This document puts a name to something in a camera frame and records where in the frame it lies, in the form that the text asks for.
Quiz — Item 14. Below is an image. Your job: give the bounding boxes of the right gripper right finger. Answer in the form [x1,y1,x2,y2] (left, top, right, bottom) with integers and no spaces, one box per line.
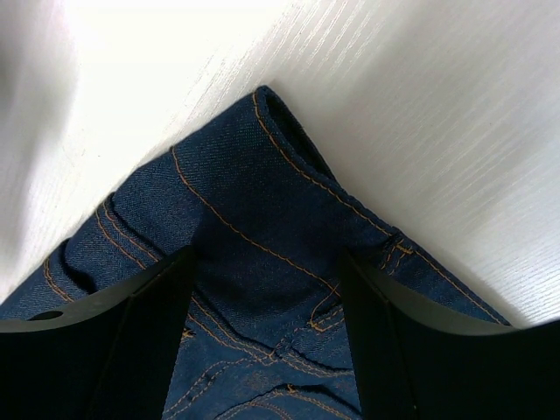
[337,252,559,419]

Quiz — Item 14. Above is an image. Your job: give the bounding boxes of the dark blue denim trousers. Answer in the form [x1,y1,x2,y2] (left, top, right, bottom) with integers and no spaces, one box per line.
[1,87,503,419]

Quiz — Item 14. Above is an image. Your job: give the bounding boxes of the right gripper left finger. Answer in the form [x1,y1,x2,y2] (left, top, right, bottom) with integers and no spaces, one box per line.
[1,248,196,419]

